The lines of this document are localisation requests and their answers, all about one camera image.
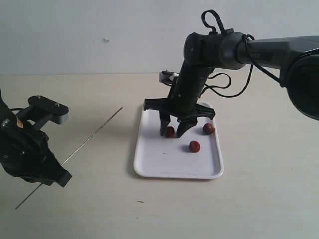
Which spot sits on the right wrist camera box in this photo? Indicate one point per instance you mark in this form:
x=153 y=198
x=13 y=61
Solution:
x=167 y=77

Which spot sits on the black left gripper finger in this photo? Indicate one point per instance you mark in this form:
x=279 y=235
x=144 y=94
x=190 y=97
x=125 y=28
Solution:
x=55 y=172

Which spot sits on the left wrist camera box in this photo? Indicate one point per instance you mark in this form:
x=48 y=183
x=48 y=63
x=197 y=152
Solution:
x=41 y=110

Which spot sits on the thin metal skewer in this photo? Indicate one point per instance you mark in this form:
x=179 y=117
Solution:
x=73 y=153

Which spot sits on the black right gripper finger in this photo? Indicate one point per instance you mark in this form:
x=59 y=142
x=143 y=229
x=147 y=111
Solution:
x=185 y=125
x=164 y=122

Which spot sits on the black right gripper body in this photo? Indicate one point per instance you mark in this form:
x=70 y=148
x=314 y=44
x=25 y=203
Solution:
x=181 y=106

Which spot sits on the white rectangular plastic tray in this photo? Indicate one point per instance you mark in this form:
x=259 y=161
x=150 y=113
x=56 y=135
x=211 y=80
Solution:
x=159 y=157

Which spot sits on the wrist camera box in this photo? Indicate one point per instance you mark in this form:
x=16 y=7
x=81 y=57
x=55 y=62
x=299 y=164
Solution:
x=167 y=77
x=41 y=110

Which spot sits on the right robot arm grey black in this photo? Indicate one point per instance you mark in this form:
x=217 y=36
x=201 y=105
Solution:
x=297 y=59

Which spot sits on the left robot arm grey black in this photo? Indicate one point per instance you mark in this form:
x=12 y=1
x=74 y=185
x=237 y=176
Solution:
x=3 y=104

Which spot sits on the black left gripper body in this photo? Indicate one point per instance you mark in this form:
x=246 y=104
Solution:
x=23 y=151

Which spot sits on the dark red fruit top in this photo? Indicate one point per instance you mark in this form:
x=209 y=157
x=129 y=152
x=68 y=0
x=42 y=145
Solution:
x=208 y=129

